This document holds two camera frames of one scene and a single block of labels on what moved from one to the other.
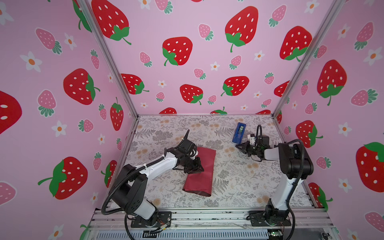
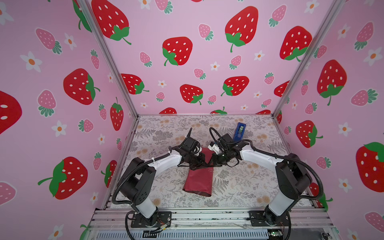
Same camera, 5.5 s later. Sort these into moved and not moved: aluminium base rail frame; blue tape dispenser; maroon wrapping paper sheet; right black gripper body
Moved: right black gripper body
Not moved: maroon wrapping paper sheet; blue tape dispenser; aluminium base rail frame
